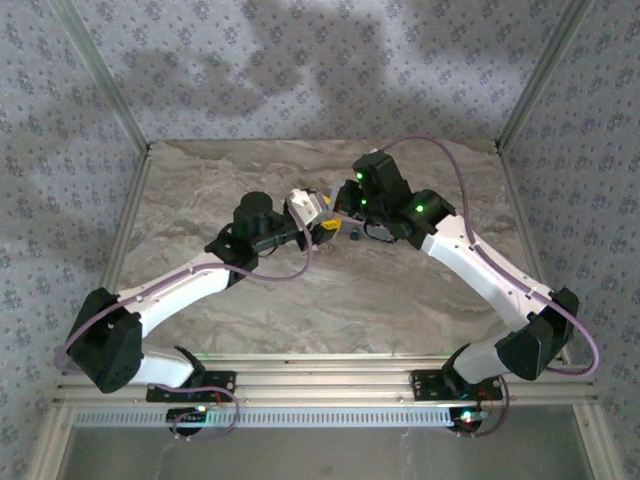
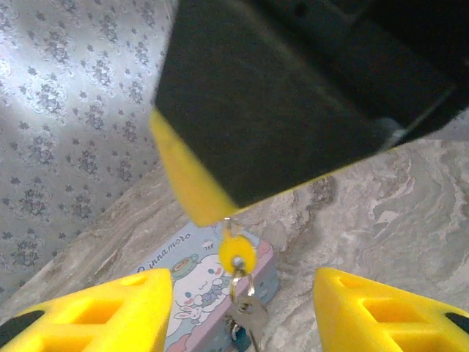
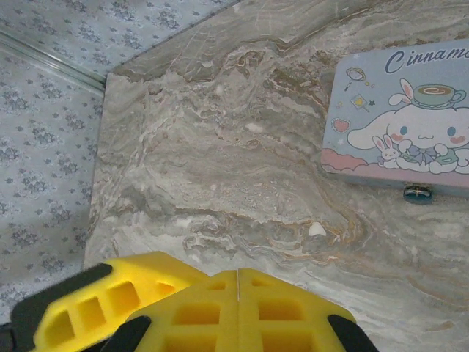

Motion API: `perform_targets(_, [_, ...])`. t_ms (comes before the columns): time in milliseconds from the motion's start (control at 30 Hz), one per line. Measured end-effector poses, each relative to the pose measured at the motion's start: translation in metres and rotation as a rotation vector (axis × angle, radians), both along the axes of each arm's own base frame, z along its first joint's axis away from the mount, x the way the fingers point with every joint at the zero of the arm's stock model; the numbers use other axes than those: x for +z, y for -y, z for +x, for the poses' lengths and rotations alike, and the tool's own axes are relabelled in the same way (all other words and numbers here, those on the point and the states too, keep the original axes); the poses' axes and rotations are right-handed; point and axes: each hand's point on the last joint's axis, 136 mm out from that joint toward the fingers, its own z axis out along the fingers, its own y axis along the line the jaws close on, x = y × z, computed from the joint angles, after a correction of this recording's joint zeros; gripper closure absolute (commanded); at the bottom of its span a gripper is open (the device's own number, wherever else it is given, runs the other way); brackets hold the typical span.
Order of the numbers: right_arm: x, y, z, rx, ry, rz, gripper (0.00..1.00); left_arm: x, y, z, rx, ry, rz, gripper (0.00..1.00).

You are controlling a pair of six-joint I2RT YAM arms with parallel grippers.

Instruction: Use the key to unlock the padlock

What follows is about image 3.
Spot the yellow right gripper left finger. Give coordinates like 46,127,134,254
102,269,240,352

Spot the metal floor rail strip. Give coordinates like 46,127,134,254
0,30,108,93

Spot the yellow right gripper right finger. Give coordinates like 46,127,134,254
239,268,378,352

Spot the blue cartoon-print storage box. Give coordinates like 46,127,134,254
320,46,469,188

